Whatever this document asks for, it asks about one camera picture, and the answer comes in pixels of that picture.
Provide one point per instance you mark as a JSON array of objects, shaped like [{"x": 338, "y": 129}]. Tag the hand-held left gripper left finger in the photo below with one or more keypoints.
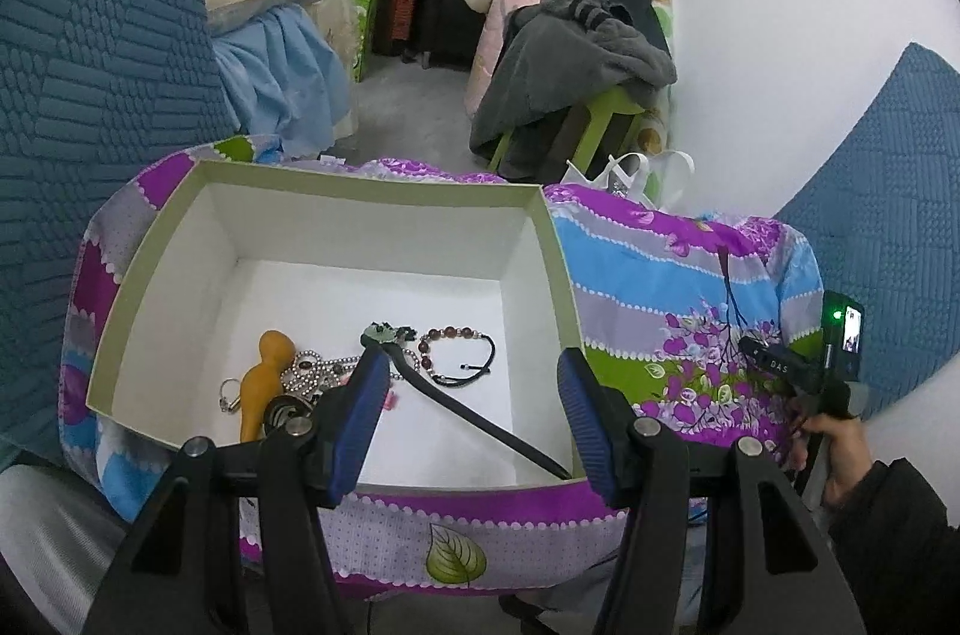
[{"x": 360, "y": 426}]

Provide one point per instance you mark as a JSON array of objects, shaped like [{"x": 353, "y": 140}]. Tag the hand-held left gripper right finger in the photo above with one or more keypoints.
[{"x": 592, "y": 432}]

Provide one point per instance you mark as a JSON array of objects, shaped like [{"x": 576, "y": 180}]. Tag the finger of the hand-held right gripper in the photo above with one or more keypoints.
[{"x": 754, "y": 352}]

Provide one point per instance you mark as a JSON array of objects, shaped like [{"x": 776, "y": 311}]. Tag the pink hair clip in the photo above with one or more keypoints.
[{"x": 389, "y": 401}]

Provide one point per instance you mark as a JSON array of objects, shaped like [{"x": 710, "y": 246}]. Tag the black hair stick green ornament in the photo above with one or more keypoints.
[{"x": 450, "y": 403}]

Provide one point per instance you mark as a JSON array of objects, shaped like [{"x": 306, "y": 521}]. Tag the yellow wooden gourd pendant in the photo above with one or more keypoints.
[{"x": 262, "y": 380}]

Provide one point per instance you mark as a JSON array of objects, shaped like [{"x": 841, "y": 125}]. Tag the white cardboard box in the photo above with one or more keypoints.
[{"x": 337, "y": 290}]

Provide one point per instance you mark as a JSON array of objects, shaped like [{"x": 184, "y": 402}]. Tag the person's right forearm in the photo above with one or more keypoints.
[{"x": 900, "y": 552}]

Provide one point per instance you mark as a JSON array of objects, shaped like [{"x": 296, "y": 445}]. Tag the person's right hand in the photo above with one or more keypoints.
[{"x": 847, "y": 455}]

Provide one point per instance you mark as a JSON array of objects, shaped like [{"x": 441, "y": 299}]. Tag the floral purple blue cloth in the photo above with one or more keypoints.
[{"x": 660, "y": 275}]

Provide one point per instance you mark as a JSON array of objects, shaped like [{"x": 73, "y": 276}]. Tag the blue quilted cushion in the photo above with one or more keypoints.
[
  {"x": 892, "y": 215},
  {"x": 97, "y": 80}
]

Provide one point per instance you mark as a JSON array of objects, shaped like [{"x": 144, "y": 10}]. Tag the white tote bag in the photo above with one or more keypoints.
[{"x": 630, "y": 174}]

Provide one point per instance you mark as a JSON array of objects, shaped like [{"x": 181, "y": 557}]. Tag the green stool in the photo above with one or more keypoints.
[{"x": 607, "y": 106}]

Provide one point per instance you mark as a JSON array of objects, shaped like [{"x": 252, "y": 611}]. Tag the pale grey fabric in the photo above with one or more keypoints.
[{"x": 52, "y": 530}]

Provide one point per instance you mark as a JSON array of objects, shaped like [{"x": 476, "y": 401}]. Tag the grey clothes pile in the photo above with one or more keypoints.
[{"x": 555, "y": 73}]

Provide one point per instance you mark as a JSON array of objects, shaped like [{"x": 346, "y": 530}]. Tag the light blue bed sheet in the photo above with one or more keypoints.
[{"x": 285, "y": 73}]

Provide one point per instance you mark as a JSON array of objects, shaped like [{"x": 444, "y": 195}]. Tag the green printed box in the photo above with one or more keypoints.
[{"x": 366, "y": 35}]

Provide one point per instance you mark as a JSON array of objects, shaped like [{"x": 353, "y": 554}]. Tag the pink quilt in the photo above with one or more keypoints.
[{"x": 491, "y": 43}]

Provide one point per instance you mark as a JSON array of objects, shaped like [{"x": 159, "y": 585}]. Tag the red brown suitcase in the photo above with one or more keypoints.
[{"x": 394, "y": 9}]

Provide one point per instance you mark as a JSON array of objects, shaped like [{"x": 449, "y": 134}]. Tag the black suitcase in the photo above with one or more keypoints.
[{"x": 450, "y": 5}]

